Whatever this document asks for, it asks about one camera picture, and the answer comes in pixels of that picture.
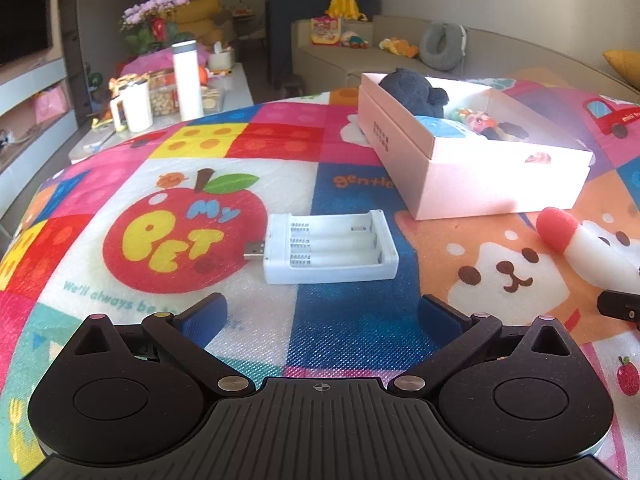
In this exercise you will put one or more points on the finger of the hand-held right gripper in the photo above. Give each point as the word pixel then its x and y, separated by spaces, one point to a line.
pixel 622 307

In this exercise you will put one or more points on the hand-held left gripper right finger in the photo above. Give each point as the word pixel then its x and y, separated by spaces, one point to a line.
pixel 440 322

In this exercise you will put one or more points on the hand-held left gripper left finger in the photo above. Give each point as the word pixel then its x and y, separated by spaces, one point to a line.
pixel 202 322

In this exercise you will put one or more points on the red and white foam rocket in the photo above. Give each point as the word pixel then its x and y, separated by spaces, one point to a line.
pixel 555 227

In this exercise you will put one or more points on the white battery charger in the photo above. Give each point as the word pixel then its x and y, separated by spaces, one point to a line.
pixel 325 270

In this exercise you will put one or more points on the pink cardboard box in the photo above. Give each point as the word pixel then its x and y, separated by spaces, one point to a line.
pixel 475 185

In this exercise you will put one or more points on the blue wet wipes pack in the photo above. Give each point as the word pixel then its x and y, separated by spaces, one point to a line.
pixel 445 127

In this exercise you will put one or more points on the pink and green toy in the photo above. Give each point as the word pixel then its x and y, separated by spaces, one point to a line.
pixel 475 119

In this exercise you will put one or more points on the black plush cat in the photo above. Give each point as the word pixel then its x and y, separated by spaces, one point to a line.
pixel 410 90

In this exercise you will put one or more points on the colourful printed play mat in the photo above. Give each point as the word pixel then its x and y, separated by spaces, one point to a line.
pixel 150 185

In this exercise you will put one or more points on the white lidded mug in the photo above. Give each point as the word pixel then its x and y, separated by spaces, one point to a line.
pixel 137 107

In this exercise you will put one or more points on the clear jar of nuts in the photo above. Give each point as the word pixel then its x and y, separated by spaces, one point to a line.
pixel 165 100

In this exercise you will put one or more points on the white thermos bottle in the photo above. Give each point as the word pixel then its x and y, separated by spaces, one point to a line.
pixel 186 85

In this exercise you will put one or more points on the yellow cushion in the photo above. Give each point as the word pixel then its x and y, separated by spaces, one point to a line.
pixel 625 67

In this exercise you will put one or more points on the orange pumpkin bucket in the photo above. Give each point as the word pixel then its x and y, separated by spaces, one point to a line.
pixel 203 75

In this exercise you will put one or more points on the dark small stool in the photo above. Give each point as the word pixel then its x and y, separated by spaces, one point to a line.
pixel 293 85

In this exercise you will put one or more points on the white tissue box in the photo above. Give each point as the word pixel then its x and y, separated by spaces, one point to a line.
pixel 220 60

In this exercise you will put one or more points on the pink gift bag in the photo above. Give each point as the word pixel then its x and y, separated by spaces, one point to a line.
pixel 50 105

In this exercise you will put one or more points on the grey neck pillow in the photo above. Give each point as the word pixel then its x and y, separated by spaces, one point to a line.
pixel 430 45

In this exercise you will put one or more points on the orange plush toy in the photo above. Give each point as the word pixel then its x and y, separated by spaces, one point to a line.
pixel 397 47

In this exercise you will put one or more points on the beige sofa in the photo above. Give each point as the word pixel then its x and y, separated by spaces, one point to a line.
pixel 320 60

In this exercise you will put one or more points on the white television cabinet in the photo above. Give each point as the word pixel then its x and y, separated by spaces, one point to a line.
pixel 25 90

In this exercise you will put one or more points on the multicoloured plush toy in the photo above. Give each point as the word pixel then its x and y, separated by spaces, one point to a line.
pixel 355 40

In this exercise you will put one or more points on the dark blue cabinet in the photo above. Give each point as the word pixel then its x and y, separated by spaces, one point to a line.
pixel 277 35

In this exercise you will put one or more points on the pink toy bag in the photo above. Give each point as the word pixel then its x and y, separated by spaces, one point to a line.
pixel 325 31

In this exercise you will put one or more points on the yellow beanbag chair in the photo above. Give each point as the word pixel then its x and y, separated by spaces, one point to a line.
pixel 205 7

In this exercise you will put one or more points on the purple flower bouquet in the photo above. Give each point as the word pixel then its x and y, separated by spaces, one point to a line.
pixel 150 10

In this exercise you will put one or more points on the yellow backpack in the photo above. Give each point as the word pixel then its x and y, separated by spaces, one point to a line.
pixel 345 7

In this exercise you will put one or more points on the black television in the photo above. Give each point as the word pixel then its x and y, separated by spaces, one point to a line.
pixel 25 10

